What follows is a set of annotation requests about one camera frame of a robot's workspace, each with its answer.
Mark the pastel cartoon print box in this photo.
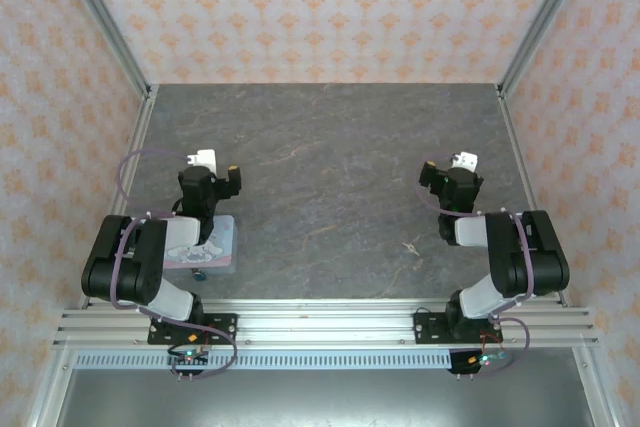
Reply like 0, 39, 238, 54
163, 215, 238, 276

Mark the left small circuit board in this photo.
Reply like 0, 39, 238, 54
167, 346, 211, 366

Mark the small circuit board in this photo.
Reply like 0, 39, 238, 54
468, 350, 509, 367
167, 346, 211, 366

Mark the right small circuit board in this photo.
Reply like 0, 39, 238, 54
468, 350, 509, 367

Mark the grey metal sheet panel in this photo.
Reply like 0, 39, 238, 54
53, 368, 600, 427

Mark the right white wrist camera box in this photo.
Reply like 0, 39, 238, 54
451, 150, 479, 171

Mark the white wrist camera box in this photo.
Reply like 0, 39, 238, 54
451, 150, 479, 171
186, 148, 218, 173

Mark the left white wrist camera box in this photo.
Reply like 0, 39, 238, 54
186, 148, 218, 173

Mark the aluminium side rail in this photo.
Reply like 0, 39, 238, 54
81, 85, 160, 309
496, 85, 570, 307

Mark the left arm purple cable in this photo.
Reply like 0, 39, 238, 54
110, 147, 239, 379

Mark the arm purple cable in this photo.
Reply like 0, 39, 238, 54
415, 152, 534, 377
110, 147, 239, 379

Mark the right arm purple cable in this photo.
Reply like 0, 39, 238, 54
415, 152, 534, 377

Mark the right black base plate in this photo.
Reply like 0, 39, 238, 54
413, 311, 504, 346

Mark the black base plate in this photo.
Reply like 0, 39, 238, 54
146, 313, 239, 346
413, 311, 504, 346

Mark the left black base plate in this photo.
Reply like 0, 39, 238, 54
146, 313, 239, 346

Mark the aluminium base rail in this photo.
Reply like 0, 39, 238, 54
53, 296, 599, 349

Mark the aluminium corner post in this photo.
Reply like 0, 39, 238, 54
498, 0, 597, 94
52, 0, 152, 98

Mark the slotted grey cable duct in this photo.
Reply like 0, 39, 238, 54
74, 352, 454, 371

